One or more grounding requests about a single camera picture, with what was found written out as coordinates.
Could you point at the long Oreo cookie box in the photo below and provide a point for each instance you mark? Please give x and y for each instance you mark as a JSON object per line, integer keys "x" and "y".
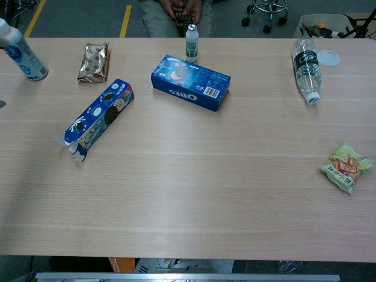
{"x": 100, "y": 117}

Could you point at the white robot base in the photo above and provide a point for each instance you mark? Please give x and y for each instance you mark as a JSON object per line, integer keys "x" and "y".
{"x": 188, "y": 265}

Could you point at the wide blue Oreo box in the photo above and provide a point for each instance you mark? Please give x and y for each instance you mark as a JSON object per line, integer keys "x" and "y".
{"x": 188, "y": 85}

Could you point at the small white bottle silver cap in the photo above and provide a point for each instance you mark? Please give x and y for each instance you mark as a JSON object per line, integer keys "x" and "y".
{"x": 191, "y": 44}

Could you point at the black handheld controller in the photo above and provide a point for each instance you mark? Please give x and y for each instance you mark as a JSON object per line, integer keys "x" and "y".
{"x": 183, "y": 18}

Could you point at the silver red snack wrapper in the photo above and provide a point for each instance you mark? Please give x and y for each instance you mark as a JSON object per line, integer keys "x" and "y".
{"x": 92, "y": 63}

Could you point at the seated person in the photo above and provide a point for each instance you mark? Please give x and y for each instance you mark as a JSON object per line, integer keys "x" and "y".
{"x": 155, "y": 20}

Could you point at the clear water bottle green label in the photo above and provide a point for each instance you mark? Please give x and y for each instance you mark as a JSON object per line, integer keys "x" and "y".
{"x": 307, "y": 69}

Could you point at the orange panel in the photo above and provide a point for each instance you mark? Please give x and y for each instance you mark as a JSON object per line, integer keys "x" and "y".
{"x": 117, "y": 264}

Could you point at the chrome wheeled stool base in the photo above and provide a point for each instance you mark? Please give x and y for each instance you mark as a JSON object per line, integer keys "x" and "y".
{"x": 268, "y": 7}

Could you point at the green snack bag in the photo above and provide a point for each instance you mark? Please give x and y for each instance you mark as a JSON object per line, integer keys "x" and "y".
{"x": 343, "y": 167}

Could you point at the round white plastic lid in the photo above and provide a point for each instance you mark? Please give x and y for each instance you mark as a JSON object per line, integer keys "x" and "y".
{"x": 330, "y": 58}

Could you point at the large white blue drink bottle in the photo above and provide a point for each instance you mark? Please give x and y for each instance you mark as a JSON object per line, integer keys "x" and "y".
{"x": 26, "y": 55}

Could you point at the white open box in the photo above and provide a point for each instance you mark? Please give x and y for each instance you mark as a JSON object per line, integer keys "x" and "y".
{"x": 337, "y": 21}

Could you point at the black tripod stand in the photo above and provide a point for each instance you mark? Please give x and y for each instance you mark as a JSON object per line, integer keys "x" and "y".
{"x": 362, "y": 26}

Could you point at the aluminium rail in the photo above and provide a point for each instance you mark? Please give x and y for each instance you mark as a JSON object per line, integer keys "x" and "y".
{"x": 188, "y": 277}

